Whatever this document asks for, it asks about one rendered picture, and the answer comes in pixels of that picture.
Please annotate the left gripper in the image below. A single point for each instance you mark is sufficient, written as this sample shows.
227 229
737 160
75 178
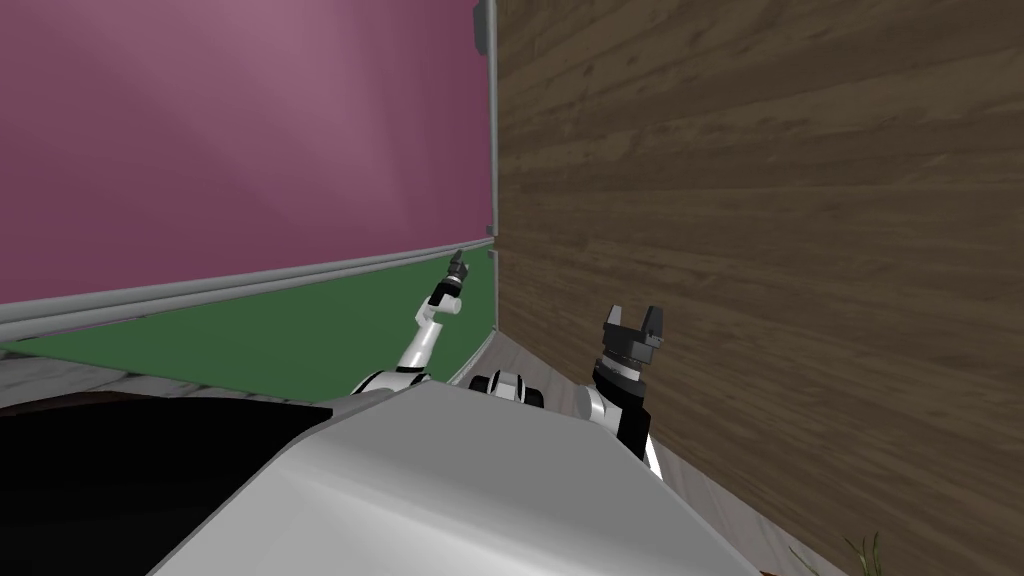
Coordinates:
457 270

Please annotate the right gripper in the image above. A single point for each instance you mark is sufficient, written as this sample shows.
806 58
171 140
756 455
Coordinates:
630 348

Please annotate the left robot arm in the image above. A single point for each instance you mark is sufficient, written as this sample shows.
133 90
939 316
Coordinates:
420 344

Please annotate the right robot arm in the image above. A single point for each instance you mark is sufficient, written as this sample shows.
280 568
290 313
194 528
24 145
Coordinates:
628 404

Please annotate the brown wooden door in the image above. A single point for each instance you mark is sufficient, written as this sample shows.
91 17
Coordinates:
760 200

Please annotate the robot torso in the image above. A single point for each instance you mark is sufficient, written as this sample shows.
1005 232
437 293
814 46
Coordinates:
448 488

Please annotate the green plant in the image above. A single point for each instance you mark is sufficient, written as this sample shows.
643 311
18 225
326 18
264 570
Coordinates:
866 558

